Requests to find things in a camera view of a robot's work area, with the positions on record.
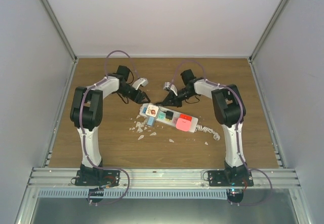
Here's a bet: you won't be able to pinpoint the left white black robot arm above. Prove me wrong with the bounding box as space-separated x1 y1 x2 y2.
70 65 150 185

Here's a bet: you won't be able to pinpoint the white cube adapter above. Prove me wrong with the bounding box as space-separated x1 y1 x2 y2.
145 104 159 118

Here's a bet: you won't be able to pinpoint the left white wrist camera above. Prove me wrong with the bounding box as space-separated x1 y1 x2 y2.
132 78 148 90

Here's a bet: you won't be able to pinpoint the right aluminium frame post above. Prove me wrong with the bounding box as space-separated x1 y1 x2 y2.
248 0 302 62

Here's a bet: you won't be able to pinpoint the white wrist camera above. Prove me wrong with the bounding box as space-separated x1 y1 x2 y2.
132 78 148 90
163 82 178 96

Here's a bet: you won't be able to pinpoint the red cube socket adapter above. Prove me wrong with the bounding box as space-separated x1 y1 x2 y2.
179 114 192 121

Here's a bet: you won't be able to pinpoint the light blue plug adapter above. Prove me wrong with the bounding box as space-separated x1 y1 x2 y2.
147 117 155 127

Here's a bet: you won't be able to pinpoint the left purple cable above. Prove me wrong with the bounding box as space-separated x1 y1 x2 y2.
78 50 140 207

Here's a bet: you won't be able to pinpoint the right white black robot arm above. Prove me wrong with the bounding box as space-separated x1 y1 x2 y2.
159 69 249 186

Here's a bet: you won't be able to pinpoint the black power adapter with cable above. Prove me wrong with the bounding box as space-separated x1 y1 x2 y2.
154 102 174 120

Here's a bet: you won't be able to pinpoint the grey slotted cable duct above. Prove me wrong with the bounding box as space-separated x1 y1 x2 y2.
38 188 227 200

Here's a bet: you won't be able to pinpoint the white power strip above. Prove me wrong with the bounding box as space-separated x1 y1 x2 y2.
139 103 198 133

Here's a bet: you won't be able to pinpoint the aluminium front rail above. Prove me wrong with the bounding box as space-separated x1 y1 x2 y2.
27 168 301 189

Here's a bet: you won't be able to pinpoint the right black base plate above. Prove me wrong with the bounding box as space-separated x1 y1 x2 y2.
207 165 254 187

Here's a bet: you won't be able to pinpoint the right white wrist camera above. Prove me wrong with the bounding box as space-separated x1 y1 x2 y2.
163 82 178 96

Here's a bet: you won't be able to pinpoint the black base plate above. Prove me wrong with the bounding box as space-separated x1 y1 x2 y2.
70 169 120 188
207 165 254 187

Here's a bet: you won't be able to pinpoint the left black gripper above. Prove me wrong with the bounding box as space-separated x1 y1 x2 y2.
117 84 147 104

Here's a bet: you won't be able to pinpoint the pink plug adapter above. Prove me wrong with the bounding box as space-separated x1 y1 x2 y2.
176 118 192 132

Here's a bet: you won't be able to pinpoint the aluminium frame post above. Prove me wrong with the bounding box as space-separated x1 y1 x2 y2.
248 0 302 62
29 0 78 62

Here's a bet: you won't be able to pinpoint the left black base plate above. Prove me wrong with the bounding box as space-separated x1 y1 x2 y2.
70 169 120 188

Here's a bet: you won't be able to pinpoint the white paper scraps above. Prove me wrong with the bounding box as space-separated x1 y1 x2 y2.
127 115 208 145

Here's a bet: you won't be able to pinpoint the left aluminium frame post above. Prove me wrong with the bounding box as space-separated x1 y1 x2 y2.
29 0 78 62

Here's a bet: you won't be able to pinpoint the white coiled power cord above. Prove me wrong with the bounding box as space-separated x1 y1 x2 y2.
195 124 221 141

